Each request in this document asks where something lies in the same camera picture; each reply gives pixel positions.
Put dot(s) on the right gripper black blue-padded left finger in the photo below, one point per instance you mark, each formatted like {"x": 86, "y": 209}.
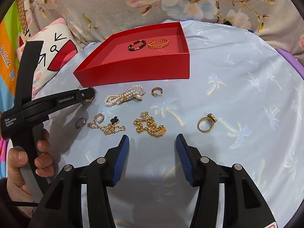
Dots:
{"x": 61, "y": 204}

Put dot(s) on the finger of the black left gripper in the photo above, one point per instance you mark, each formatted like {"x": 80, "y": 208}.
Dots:
{"x": 64, "y": 99}

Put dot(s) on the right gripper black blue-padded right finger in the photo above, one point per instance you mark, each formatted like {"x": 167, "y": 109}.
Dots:
{"x": 244, "y": 205}

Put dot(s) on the gold wrist watch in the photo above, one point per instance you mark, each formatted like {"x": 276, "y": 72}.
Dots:
{"x": 87, "y": 95}

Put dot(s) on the gold cuff bangle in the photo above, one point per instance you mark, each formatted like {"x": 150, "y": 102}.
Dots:
{"x": 161, "y": 43}

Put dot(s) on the person's left hand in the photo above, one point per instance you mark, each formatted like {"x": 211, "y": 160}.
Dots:
{"x": 16, "y": 159}

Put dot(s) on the white cat face pillow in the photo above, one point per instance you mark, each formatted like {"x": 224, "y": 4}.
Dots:
{"x": 59, "y": 47}

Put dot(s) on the gold hoop earring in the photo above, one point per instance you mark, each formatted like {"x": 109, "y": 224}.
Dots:
{"x": 157, "y": 92}

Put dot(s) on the red cardboard tray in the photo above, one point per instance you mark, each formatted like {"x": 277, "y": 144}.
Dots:
{"x": 125, "y": 57}

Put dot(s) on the colourful cartoon bedsheet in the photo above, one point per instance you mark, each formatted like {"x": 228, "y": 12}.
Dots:
{"x": 9, "y": 63}

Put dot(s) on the light blue palm cloth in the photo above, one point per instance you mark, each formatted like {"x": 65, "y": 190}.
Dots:
{"x": 243, "y": 103}

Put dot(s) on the purple mat edge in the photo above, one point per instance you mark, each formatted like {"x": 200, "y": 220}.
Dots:
{"x": 293, "y": 61}

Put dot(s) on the grey floral blanket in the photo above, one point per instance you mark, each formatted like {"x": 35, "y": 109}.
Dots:
{"x": 276, "y": 21}

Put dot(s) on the gold chain black clover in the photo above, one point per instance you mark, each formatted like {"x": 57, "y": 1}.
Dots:
{"x": 110, "y": 128}

